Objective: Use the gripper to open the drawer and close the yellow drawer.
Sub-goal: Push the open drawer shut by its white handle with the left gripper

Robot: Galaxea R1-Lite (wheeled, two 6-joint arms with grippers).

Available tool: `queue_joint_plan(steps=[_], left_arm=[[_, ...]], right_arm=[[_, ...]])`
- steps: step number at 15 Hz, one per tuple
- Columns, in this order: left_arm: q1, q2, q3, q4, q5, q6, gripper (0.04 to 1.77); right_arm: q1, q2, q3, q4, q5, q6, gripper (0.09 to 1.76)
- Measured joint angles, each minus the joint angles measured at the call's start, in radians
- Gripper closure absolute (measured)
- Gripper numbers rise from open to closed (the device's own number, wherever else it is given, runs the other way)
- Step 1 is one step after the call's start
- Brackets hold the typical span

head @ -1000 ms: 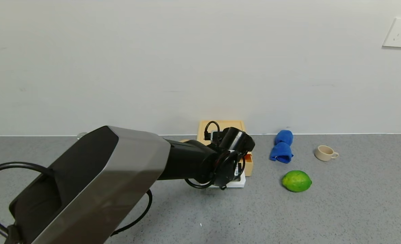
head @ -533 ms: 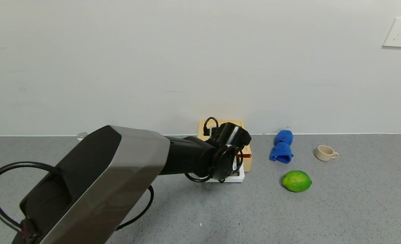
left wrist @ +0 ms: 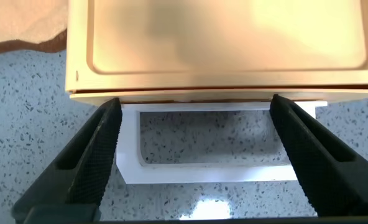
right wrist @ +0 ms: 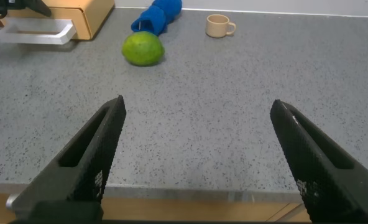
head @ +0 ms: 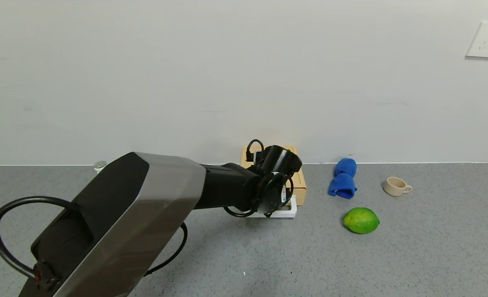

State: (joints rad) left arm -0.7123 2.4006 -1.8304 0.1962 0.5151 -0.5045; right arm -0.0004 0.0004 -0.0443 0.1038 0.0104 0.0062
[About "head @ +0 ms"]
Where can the white wall outlet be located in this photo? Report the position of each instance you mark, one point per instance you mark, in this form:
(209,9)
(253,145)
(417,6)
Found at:
(487,40)

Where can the white milk bottle green label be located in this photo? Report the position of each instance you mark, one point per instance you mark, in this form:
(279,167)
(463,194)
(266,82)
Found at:
(100,166)

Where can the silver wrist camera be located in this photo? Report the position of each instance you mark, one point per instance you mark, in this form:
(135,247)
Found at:
(260,156)

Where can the green lime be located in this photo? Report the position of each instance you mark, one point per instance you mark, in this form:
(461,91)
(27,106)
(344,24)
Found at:
(360,220)

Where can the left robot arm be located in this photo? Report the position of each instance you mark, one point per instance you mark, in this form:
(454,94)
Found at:
(145,206)

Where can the blue cloth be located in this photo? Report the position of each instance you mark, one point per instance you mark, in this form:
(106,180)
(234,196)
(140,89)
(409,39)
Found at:
(343,183)

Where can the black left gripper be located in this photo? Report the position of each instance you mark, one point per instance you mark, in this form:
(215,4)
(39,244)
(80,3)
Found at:
(284,193)

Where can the yellow drawer cabinet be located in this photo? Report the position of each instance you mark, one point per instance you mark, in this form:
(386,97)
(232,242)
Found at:
(299,181)

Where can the beige cup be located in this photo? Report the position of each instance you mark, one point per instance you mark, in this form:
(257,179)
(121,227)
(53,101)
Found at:
(394,186)

